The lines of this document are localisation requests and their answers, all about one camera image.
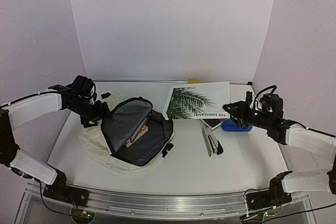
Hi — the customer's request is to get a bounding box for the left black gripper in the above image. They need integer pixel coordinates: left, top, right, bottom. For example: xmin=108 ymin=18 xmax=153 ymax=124
xmin=68 ymin=98 xmax=113 ymax=128

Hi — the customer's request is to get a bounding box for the dark cover paperback book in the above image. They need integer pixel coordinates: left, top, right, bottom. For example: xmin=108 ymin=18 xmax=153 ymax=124
xmin=201 ymin=119 xmax=225 ymax=131

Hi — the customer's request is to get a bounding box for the cream canvas backpack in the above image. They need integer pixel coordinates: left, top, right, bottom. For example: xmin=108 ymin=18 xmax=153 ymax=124
xmin=79 ymin=93 xmax=175 ymax=174

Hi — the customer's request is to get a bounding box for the white palm leaf book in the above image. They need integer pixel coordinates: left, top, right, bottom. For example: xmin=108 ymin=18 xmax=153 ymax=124
xmin=162 ymin=82 xmax=230 ymax=120

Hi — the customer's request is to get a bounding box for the white Decorate book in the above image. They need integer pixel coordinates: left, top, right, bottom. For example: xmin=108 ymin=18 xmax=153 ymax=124
xmin=129 ymin=118 xmax=148 ymax=143

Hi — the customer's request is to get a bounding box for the orange cover paperback book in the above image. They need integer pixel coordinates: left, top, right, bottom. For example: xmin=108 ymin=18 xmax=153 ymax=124
xmin=124 ymin=125 xmax=148 ymax=147

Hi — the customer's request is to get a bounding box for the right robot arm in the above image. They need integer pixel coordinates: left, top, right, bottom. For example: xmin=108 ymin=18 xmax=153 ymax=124
xmin=223 ymin=85 xmax=335 ymax=194

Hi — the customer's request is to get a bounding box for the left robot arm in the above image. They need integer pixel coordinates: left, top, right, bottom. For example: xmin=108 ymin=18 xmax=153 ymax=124
xmin=1 ymin=76 xmax=109 ymax=200

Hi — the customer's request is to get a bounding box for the blue pencil case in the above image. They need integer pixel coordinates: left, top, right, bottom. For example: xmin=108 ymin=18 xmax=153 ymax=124
xmin=221 ymin=119 xmax=253 ymax=132

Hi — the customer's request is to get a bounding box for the silver black stapler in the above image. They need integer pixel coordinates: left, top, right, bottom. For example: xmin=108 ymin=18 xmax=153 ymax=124
xmin=201 ymin=126 xmax=224 ymax=157

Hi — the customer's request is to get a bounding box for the yellow flat book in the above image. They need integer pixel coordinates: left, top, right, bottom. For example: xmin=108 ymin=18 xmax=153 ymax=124
xmin=188 ymin=79 xmax=205 ymax=84

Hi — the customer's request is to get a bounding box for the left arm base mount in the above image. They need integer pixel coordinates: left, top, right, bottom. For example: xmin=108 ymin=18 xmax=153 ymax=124
xmin=43 ymin=170 xmax=89 ymax=208

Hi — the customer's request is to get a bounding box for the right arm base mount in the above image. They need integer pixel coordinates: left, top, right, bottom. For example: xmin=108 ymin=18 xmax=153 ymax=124
xmin=244 ymin=177 xmax=292 ymax=210

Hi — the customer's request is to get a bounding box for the aluminium front rail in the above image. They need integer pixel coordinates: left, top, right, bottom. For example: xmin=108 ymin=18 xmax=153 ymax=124
xmin=25 ymin=176 xmax=312 ymax=221

